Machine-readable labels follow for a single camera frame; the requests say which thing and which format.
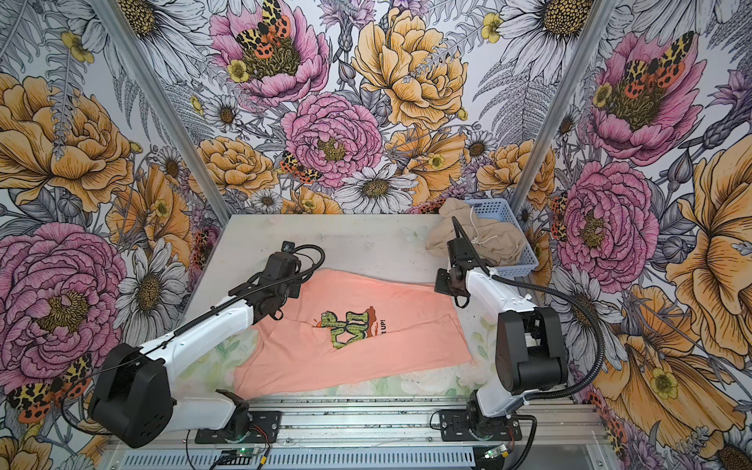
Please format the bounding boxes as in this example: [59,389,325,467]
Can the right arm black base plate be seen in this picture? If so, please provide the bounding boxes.
[433,409,522,443]

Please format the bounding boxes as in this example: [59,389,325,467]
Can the green circuit board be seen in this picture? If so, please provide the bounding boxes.
[217,448,270,466]

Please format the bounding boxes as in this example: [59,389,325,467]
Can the left aluminium corner post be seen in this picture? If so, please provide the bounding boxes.
[92,1,232,227]

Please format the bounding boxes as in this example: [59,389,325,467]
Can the beige drawstring shorts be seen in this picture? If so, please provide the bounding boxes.
[426,198,528,266]

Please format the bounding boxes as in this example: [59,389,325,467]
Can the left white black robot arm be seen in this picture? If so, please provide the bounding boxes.
[87,241,309,448]

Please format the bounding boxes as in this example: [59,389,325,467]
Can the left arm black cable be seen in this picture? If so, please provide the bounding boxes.
[58,244,327,437]

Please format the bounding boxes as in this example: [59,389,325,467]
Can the peach graphic t-shirt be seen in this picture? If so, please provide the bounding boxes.
[233,269,471,399]

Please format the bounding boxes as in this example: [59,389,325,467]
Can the aluminium corner post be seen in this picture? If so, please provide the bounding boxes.
[509,0,617,215]
[92,1,232,227]

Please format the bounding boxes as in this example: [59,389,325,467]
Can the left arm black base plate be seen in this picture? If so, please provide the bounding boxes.
[194,410,282,445]

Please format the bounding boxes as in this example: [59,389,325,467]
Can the light blue plastic basket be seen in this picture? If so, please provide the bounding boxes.
[465,199,539,278]

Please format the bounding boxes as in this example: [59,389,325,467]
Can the right aluminium corner post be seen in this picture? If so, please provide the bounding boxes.
[509,0,617,215]

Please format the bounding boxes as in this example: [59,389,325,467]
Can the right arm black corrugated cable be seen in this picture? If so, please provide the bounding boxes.
[450,215,606,470]

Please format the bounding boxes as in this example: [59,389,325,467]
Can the aluminium rail frame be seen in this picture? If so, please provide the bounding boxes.
[141,396,608,448]

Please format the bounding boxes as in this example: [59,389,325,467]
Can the white vented cable duct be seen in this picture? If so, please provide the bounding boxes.
[110,446,476,469]

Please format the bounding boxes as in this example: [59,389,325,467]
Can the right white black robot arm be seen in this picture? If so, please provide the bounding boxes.
[435,237,568,440]

